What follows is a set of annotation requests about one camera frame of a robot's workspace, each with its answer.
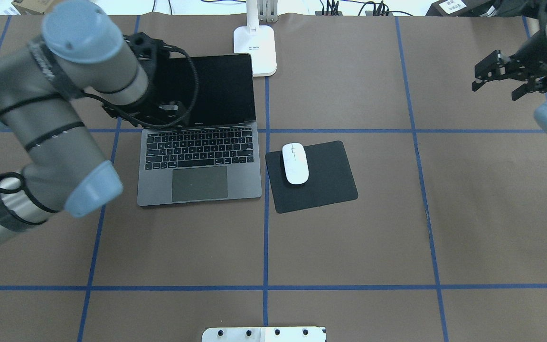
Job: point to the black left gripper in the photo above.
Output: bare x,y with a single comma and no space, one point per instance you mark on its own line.
158,88

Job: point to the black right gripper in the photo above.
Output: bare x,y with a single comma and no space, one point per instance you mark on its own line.
532,58

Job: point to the grey laptop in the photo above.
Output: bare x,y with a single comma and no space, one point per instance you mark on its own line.
216,155

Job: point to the white desk lamp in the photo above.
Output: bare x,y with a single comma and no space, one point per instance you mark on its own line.
258,41

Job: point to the white computer mouse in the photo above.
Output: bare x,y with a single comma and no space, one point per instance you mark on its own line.
295,163

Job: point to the black mouse pad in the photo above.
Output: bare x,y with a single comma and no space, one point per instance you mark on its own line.
330,180

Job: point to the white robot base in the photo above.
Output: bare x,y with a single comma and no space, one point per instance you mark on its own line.
265,334

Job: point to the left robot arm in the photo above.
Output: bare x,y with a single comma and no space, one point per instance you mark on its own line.
81,53

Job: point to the orange black power strip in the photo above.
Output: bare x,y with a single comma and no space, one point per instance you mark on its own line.
338,8

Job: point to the brown cardboard box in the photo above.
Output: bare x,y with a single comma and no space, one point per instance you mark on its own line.
34,7

